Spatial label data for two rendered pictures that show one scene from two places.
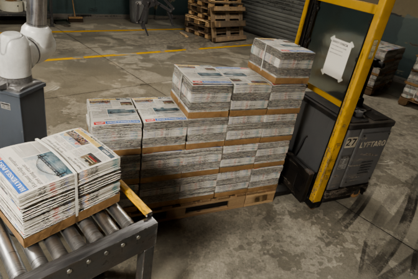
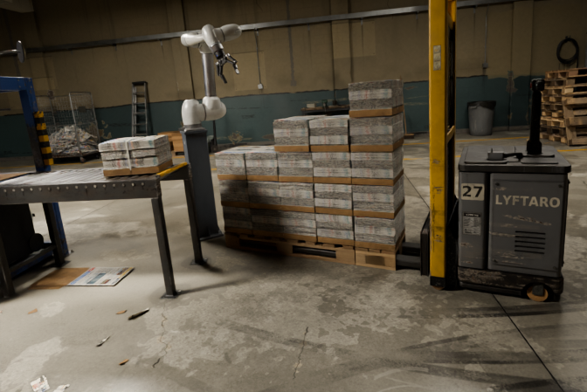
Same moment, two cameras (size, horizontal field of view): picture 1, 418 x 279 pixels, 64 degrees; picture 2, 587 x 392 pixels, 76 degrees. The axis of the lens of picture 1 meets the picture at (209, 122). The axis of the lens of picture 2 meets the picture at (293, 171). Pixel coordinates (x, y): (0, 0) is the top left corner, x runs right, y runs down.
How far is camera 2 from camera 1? 2.32 m
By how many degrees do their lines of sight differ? 53
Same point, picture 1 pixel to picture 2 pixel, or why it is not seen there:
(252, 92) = (328, 127)
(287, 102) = (372, 138)
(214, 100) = (293, 135)
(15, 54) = (186, 110)
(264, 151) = (361, 196)
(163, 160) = (263, 189)
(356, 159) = (500, 223)
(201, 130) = (289, 164)
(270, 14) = not seen: outside the picture
